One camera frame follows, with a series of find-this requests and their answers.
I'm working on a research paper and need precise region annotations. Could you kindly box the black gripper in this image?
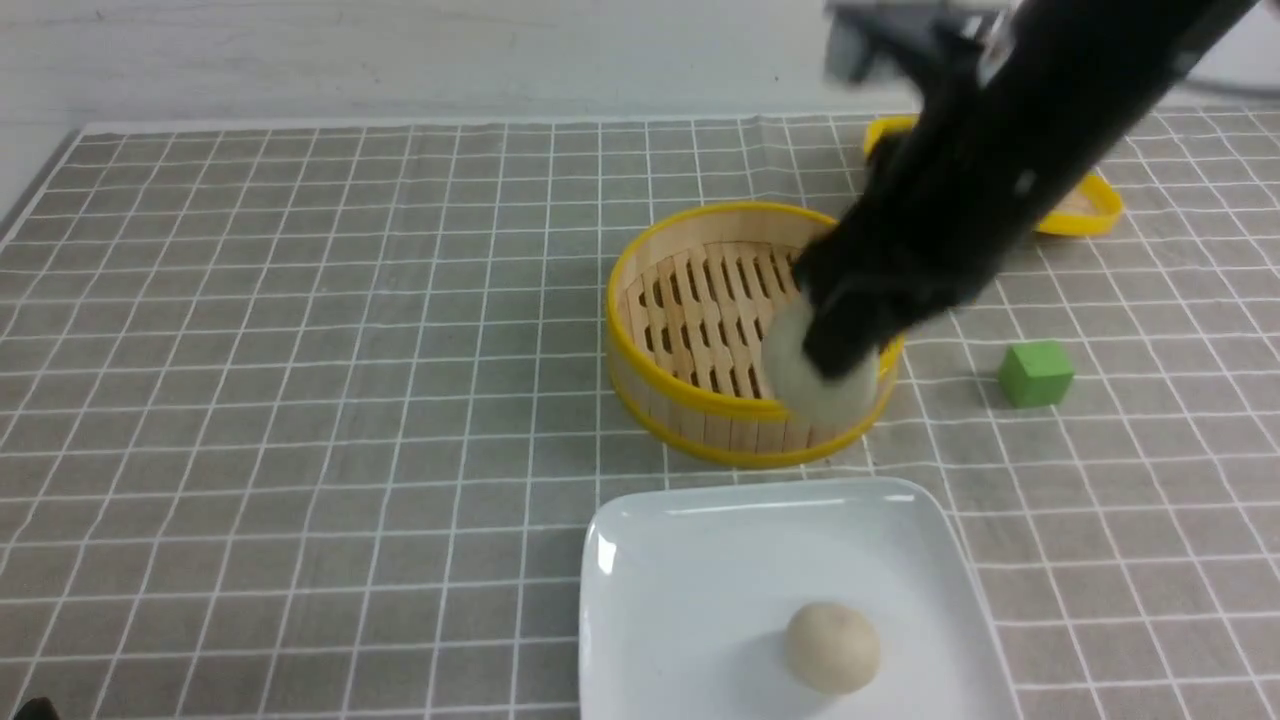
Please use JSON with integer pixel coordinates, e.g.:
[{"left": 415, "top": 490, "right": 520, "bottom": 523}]
[{"left": 794, "top": 205, "right": 1030, "bottom": 382}]

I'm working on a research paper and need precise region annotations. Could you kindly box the cream steamed bun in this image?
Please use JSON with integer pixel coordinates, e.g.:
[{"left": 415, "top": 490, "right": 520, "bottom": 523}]
[
  {"left": 762, "top": 293, "right": 879, "bottom": 430},
  {"left": 783, "top": 602, "right": 881, "bottom": 696}
]

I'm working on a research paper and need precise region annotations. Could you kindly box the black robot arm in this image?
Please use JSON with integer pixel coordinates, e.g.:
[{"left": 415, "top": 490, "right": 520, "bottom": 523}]
[{"left": 794, "top": 1, "right": 1253, "bottom": 380}]

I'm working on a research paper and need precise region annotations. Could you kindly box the white square plate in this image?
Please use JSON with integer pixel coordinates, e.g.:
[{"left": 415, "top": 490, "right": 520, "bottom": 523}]
[{"left": 579, "top": 477, "right": 1020, "bottom": 719}]

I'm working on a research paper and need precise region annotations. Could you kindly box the bamboo steamer basket yellow rim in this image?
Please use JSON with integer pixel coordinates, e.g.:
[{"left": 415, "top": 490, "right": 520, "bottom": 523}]
[{"left": 603, "top": 201, "right": 904, "bottom": 469}]

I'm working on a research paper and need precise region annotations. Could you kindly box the green cube block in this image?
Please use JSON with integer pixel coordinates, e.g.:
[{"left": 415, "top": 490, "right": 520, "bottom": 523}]
[{"left": 996, "top": 340, "right": 1075, "bottom": 409}]

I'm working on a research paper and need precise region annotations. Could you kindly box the bamboo steamer lid yellow rim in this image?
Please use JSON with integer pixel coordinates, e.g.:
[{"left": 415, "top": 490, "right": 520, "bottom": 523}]
[{"left": 861, "top": 115, "right": 1125, "bottom": 237}]

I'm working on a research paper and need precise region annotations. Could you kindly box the grey checkered tablecloth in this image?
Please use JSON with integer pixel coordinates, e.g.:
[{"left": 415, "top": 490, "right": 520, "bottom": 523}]
[{"left": 1, "top": 109, "right": 1279, "bottom": 719}]

